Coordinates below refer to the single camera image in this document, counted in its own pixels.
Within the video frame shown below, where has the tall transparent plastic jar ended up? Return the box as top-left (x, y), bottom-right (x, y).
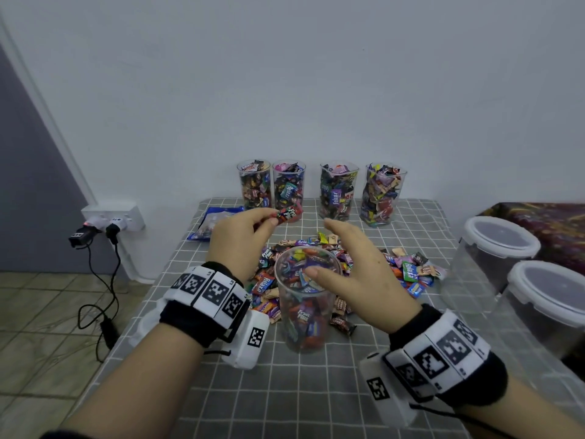
top-left (272, 160), bottom-right (307, 222)

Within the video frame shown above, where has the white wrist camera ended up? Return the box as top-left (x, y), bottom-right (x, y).
top-left (224, 309), bottom-right (271, 369)
top-left (359, 352), bottom-right (417, 428)

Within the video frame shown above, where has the person's left forearm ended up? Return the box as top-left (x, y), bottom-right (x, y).
top-left (64, 324), bottom-right (207, 439)

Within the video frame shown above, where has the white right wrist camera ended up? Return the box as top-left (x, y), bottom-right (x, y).
top-left (359, 352), bottom-right (417, 428)

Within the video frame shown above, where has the small transparent plastic jar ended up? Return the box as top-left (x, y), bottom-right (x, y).
top-left (320, 162), bottom-right (360, 222)
top-left (360, 162), bottom-right (409, 227)
top-left (238, 160), bottom-right (274, 211)

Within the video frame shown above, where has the black marker-tagged left wristband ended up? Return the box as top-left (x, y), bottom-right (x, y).
top-left (160, 261), bottom-right (250, 348)

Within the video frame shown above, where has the person's right forearm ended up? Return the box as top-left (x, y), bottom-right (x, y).
top-left (461, 374), bottom-right (581, 439)

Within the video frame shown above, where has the pile of colourful candies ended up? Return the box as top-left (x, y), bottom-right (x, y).
top-left (249, 204), bottom-right (449, 337)

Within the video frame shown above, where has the black power cable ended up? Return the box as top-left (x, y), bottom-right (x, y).
top-left (77, 237), bottom-right (124, 362)

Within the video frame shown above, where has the white wall socket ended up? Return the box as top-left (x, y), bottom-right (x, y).
top-left (81, 204), bottom-right (146, 232)

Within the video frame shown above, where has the person's right hand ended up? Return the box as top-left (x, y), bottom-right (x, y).
top-left (304, 219), bottom-right (422, 335)

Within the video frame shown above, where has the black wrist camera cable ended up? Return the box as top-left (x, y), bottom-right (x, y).
top-left (411, 402), bottom-right (513, 439)

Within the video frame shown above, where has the black power plug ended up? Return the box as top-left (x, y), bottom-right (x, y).
top-left (68, 224), bottom-right (122, 249)

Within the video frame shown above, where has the person's left hand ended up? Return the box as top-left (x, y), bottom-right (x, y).
top-left (208, 207), bottom-right (280, 284)

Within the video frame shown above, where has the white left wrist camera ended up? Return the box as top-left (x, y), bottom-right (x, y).
top-left (224, 309), bottom-right (271, 369)

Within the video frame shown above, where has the grey door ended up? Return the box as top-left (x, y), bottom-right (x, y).
top-left (0, 45), bottom-right (97, 273)

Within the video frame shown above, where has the blue snack packet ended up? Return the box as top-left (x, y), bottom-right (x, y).
top-left (187, 207), bottom-right (243, 241)

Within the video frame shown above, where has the dark patterned cloth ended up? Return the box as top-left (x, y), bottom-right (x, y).
top-left (480, 202), bottom-right (585, 275)

